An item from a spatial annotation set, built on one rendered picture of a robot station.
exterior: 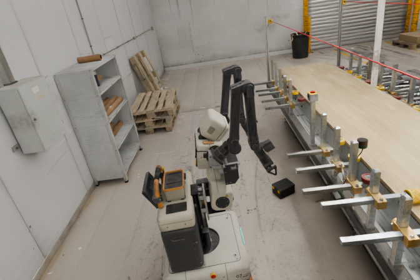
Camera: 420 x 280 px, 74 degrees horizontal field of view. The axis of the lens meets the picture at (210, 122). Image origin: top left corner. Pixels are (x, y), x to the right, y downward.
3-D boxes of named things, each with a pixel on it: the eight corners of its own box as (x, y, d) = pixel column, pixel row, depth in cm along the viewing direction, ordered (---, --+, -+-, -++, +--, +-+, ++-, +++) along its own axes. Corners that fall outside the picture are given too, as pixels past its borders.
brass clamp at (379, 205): (375, 210, 149) (377, 202, 147) (363, 194, 162) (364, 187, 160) (387, 209, 149) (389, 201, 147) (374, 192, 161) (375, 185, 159)
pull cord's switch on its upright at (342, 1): (339, 74, 432) (342, -3, 387) (335, 72, 446) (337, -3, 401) (344, 74, 432) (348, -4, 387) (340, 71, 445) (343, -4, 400)
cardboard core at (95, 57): (75, 57, 356) (98, 54, 354) (79, 56, 363) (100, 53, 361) (78, 64, 359) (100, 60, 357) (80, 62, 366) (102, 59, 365)
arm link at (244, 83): (227, 79, 160) (230, 84, 151) (250, 78, 161) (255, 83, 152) (225, 147, 178) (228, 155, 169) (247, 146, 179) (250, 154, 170)
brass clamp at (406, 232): (405, 248, 127) (407, 240, 125) (388, 225, 139) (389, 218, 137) (419, 247, 126) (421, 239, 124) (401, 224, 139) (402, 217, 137)
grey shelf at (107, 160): (95, 186, 375) (52, 75, 312) (115, 152, 457) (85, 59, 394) (127, 182, 373) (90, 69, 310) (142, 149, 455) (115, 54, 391)
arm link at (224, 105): (220, 63, 199) (222, 66, 190) (239, 64, 201) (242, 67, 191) (217, 120, 217) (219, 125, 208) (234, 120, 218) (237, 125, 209)
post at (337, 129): (333, 184, 212) (335, 127, 193) (331, 180, 215) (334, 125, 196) (338, 183, 212) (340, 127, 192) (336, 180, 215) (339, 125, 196)
